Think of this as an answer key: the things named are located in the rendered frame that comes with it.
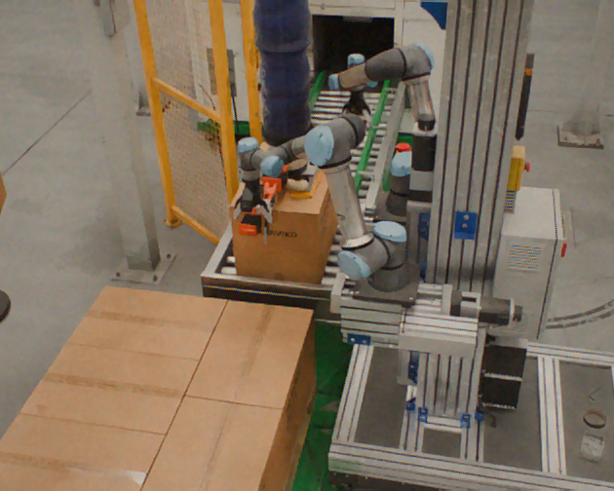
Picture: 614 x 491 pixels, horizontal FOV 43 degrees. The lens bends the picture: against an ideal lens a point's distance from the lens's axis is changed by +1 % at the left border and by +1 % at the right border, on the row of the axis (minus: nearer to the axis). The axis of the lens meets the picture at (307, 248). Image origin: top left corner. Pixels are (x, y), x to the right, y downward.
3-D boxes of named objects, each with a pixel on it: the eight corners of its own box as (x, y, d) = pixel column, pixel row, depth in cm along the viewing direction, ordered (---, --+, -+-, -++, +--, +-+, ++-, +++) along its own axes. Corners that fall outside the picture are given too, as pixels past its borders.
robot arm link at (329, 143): (394, 267, 265) (353, 114, 248) (364, 286, 257) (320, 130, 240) (369, 263, 275) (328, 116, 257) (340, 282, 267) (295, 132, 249)
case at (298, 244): (266, 209, 411) (261, 142, 388) (340, 215, 405) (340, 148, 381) (236, 278, 364) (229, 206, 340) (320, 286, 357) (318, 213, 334)
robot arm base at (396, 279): (410, 269, 285) (411, 246, 280) (405, 294, 274) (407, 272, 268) (369, 264, 288) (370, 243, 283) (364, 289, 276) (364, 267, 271)
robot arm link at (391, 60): (382, 81, 297) (329, 97, 342) (406, 75, 300) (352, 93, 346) (375, 51, 295) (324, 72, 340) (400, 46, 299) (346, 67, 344)
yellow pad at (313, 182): (307, 160, 372) (306, 151, 369) (326, 162, 370) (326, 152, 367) (289, 197, 345) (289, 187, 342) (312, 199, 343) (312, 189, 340)
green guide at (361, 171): (386, 86, 534) (386, 73, 529) (402, 87, 532) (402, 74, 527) (347, 209, 408) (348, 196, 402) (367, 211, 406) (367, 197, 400)
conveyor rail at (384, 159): (398, 106, 541) (399, 81, 530) (404, 107, 540) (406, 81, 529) (340, 321, 359) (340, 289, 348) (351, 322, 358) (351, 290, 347)
